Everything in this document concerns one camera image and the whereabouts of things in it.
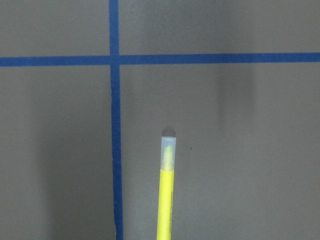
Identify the yellow marker pen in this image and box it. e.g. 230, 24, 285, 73
156, 136, 176, 240

